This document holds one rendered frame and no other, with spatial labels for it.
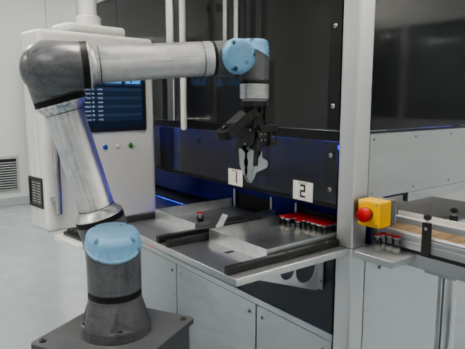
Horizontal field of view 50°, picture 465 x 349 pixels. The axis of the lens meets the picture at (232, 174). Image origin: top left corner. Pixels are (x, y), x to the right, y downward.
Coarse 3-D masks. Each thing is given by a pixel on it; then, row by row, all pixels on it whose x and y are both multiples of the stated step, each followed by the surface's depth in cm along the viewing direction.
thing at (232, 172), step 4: (228, 168) 182; (228, 172) 182; (232, 172) 180; (240, 172) 177; (228, 176) 183; (232, 176) 181; (240, 176) 177; (228, 180) 183; (232, 180) 181; (240, 180) 177; (232, 184) 181; (236, 184) 179; (240, 184) 177
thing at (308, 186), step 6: (294, 180) 155; (294, 186) 155; (300, 186) 153; (306, 186) 151; (312, 186) 149; (294, 192) 156; (306, 192) 152; (312, 192) 150; (294, 198) 156; (300, 198) 154; (306, 198) 152; (312, 198) 150
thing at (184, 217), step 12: (192, 204) 185; (204, 204) 188; (216, 204) 192; (228, 204) 195; (156, 216) 175; (168, 216) 168; (180, 216) 179; (192, 216) 179; (204, 216) 179; (216, 216) 179; (228, 216) 179; (240, 216) 166; (252, 216) 169; (264, 216) 173; (180, 228) 163; (192, 228) 157
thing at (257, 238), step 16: (240, 224) 156; (256, 224) 160; (272, 224) 164; (224, 240) 143; (240, 240) 137; (256, 240) 148; (272, 240) 148; (288, 240) 148; (304, 240) 137; (320, 240) 141; (256, 256) 132
